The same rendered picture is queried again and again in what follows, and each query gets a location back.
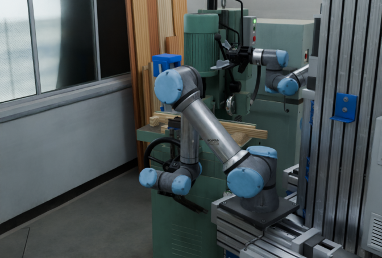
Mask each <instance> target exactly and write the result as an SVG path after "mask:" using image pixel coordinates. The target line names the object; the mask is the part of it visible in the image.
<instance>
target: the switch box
mask: <svg viewBox="0 0 382 258"><path fill-rule="evenodd" d="M254 20H256V22H255V23H254ZM256 23H257V16H244V17H243V46H253V45H256V41H253V37H254V36H256ZM254 24H255V25H254ZM253 25H254V26H253ZM254 27H255V30H254ZM253 31H254V32H255V33H253ZM252 42H254V43H252ZM240 43H242V26H241V22H240Z"/></svg>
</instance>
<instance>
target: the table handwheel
mask: <svg viewBox="0 0 382 258"><path fill-rule="evenodd" d="M161 143H171V144H174V145H176V146H178V147H179V148H181V141H179V140H177V139H175V138H170V137H161V138H157V139H155V140H154V141H152V142H151V143H150V144H149V145H148V147H147V149H146V151H145V153H144V168H150V160H153V161H155V162H157V163H159V164H161V165H163V170H164V171H165V172H166V171H167V169H168V168H169V166H170V165H171V163H172V161H177V162H178V160H179V159H180V154H179V155H178V156H177V157H176V158H174V159H169V160H167V161H165V162H164V161H161V160H159V159H156V158H154V157H152V156H150V154H151V151H152V150H153V148H154V147H155V146H157V145H158V144H161ZM195 181H196V179H195V180H193V181H192V183H191V187H192V186H193V185H194V183H195Z"/></svg>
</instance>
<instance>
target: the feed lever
mask: <svg viewBox="0 0 382 258"><path fill-rule="evenodd" d="M214 39H215V40H216V41H218V44H219V47H220V49H221V52H222V55H223V58H224V60H225V61H226V60H227V57H226V55H225V52H224V49H223V47H222V43H221V35H220V34H215V35H214ZM228 71H229V74H230V77H231V80H232V81H231V82H230V85H229V89H230V91H232V92H240V91H241V88H242V84H241V82H240V81H235V80H234V77H233V75H232V72H231V69H228Z"/></svg>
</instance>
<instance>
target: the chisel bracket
mask: <svg viewBox="0 0 382 258"><path fill-rule="evenodd" d="M202 100H203V102H204V103H205V105H206V106H207V107H208V108H209V109H212V108H213V105H212V104H211V101H213V96H212V95H206V97H205V98H203V99H202Z"/></svg>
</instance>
